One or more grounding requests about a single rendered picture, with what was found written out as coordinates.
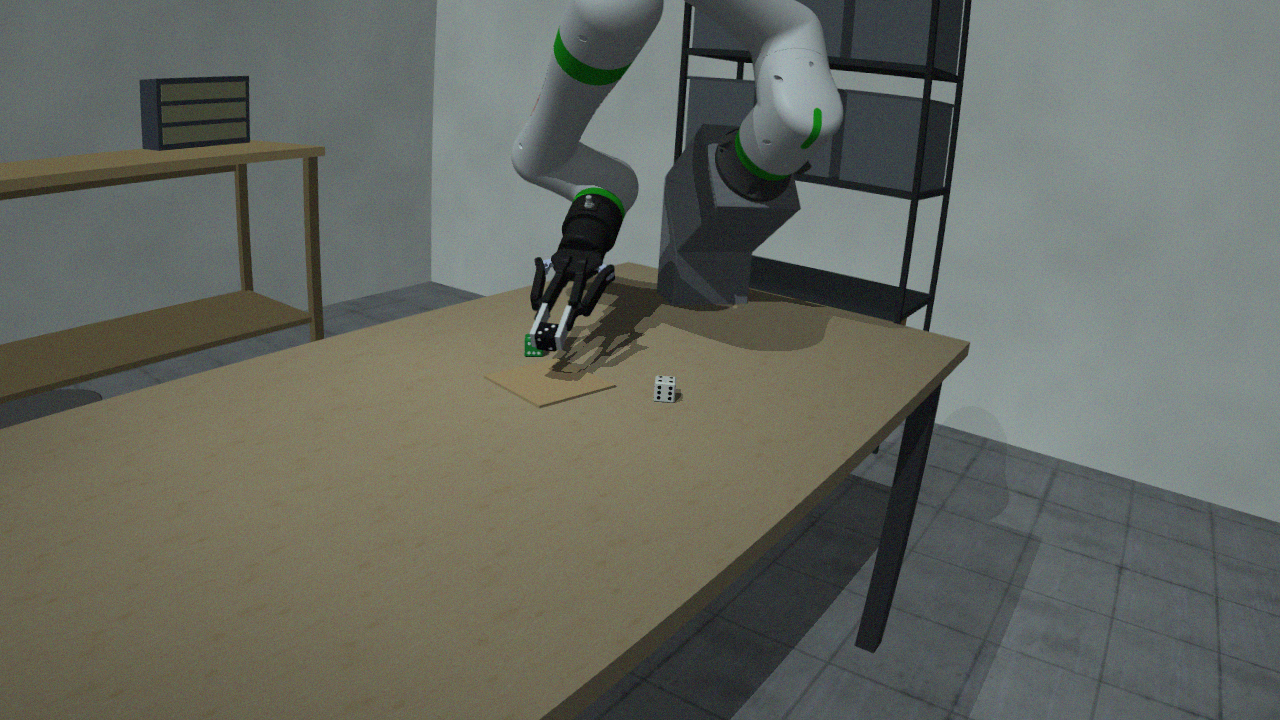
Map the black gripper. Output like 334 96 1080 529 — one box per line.
530 218 614 351

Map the tan square mat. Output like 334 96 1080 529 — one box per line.
484 357 616 407

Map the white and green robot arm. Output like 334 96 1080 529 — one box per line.
511 0 844 252

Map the white die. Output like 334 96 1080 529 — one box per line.
653 375 676 404

